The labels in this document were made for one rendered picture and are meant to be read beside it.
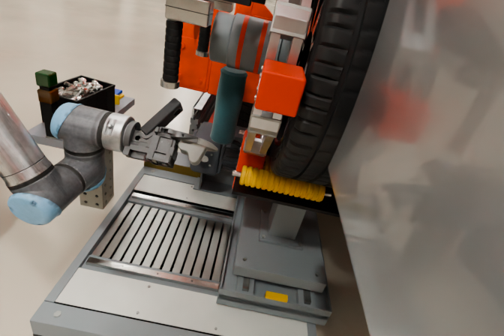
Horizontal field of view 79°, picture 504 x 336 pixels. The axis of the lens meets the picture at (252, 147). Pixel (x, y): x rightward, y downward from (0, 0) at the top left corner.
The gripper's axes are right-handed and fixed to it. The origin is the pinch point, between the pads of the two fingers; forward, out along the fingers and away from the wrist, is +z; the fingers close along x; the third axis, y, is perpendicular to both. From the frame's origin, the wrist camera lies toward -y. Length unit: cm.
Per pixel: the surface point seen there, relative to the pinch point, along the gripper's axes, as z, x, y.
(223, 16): -5.2, 5.9, -31.9
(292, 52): 11.8, 23.4, -15.1
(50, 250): -52, -51, 40
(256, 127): 8.7, 11.6, -3.1
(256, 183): 13.2, -13.1, 4.5
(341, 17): 17.7, 31.1, -18.5
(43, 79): -51, -10, -10
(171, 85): -12.2, 7.0, -9.9
